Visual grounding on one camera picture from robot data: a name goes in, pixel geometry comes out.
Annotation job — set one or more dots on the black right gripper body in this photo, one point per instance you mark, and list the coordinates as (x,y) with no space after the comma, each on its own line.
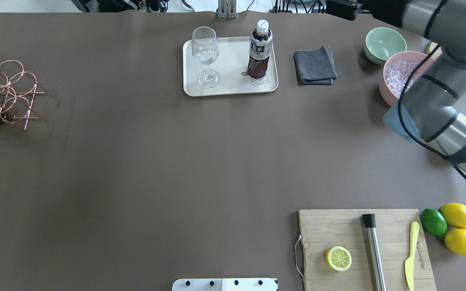
(342,10)

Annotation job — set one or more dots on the tea bottle white cap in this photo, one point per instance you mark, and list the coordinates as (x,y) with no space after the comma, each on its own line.
(260,49)

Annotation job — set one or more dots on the copper wire bottle basket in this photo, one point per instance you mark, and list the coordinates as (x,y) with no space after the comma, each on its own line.
(19,92)

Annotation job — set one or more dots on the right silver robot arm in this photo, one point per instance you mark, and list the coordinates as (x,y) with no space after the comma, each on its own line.
(425,112)

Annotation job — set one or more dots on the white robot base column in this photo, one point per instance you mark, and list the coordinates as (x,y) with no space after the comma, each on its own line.
(225,284)

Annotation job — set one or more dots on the green bowl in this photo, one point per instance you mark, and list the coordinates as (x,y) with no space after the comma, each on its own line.
(381,43)

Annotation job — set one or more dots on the grey folded cloth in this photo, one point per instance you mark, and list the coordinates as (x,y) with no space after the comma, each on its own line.
(315,67)

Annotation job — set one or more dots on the pink bowl of ice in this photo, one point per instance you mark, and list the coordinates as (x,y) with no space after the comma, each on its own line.
(395,73)

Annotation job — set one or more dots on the wooden cup tree stand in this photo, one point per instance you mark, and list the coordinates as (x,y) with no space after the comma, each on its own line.
(433,50)

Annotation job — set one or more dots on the white rabbit tray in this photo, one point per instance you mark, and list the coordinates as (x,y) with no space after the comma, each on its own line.
(232,67)

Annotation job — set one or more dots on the clear wine glass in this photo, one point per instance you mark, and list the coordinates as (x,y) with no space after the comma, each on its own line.
(206,51)

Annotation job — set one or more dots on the steel muddler rod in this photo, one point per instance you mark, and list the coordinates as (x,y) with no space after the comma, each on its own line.
(370,226)

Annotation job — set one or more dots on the bamboo cutting board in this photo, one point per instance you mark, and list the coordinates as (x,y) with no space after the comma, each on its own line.
(321,229)

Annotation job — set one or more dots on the yellow plastic knife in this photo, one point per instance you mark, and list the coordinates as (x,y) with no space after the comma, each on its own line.
(409,262)

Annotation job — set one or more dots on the green lime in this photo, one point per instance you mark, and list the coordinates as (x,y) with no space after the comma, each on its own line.
(434,222)

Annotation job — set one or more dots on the yellow lemon far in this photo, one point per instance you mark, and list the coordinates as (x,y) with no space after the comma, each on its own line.
(454,214)

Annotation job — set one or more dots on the yellow lemon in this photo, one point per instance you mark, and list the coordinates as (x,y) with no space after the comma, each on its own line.
(455,240)
(454,214)

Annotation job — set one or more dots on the half lemon slice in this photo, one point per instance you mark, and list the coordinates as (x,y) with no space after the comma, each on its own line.
(338,258)

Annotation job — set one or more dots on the yellow lemon near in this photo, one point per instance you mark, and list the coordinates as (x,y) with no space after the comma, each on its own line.
(455,240)

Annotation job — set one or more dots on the aluminium frame post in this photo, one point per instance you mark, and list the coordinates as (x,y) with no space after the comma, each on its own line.
(227,9)

